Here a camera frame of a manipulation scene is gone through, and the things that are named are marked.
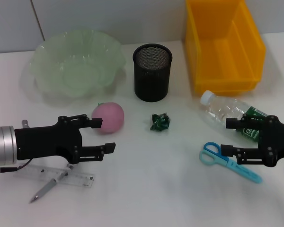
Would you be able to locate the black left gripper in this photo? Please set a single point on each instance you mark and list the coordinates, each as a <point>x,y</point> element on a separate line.
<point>47,142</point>

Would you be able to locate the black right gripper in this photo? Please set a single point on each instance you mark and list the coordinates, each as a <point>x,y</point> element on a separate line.
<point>279,142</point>

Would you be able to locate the pink peach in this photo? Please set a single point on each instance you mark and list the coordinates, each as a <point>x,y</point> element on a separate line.
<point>112,118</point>

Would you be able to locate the clear green-labelled water bottle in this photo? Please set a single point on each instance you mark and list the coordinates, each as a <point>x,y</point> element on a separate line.
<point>224,108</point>

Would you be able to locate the blue scissors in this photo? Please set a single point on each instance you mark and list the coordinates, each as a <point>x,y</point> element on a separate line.
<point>241,170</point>

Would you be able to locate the green plastic wrapper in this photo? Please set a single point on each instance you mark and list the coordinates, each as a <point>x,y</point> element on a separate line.
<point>159,121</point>

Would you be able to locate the transparent plastic ruler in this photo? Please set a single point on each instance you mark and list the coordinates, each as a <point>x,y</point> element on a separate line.
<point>80,178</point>

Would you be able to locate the black mesh pen holder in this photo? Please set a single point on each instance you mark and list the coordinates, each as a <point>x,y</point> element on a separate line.
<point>151,82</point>

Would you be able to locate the silver pen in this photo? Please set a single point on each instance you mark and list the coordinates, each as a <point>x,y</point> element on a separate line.
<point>46,188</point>

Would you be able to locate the pale green glass fruit bowl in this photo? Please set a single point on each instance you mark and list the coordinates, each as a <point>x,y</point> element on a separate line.
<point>73,59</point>

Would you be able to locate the yellow plastic bin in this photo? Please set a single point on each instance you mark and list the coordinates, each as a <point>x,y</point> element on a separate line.
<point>227,59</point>

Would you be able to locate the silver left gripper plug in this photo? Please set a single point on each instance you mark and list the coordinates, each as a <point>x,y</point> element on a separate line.
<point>25,123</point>

